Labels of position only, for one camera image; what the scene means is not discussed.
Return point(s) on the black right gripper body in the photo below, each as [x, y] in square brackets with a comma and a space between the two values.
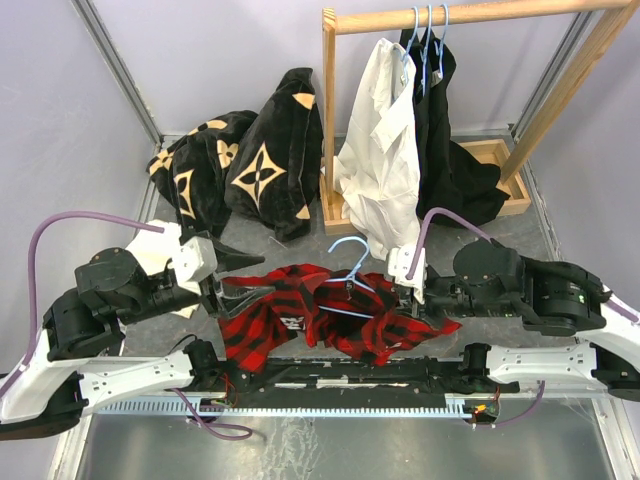
[446, 296]

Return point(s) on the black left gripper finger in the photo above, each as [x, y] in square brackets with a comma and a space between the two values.
[232, 300]
[230, 259]

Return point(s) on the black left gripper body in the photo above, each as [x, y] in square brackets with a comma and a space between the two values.
[164, 300]

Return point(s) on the red black plaid shirt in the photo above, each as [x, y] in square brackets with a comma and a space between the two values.
[364, 323]

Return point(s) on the light blue hanger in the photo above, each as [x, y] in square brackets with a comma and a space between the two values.
[350, 282]

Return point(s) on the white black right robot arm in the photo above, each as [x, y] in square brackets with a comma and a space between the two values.
[551, 298]

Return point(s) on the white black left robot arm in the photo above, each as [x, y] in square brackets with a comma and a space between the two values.
[64, 376]

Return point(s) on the white hanging shirt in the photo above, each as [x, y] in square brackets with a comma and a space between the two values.
[377, 171]

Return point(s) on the blue hanger with white shirt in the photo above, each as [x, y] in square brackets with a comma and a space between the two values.
[412, 45]

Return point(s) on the blue hanger with black garment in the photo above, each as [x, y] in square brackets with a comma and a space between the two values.
[436, 77]

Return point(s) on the folded white cloth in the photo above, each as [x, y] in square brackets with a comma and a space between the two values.
[154, 251]

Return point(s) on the black beige patterned blanket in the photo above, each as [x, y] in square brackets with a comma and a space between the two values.
[262, 165]

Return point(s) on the black hanging garment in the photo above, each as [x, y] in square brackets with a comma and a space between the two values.
[450, 176]

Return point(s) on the wooden clothes rack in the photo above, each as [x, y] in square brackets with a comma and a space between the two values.
[616, 15]

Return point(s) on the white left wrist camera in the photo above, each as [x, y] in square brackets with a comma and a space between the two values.
[189, 253]

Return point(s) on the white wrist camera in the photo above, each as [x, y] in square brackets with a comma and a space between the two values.
[400, 269]
[189, 253]

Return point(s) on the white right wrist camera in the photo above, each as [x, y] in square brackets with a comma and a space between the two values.
[400, 269]

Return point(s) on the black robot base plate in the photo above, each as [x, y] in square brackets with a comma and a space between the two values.
[422, 375]

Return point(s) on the white slotted cable duct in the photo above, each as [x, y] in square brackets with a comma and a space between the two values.
[308, 404]

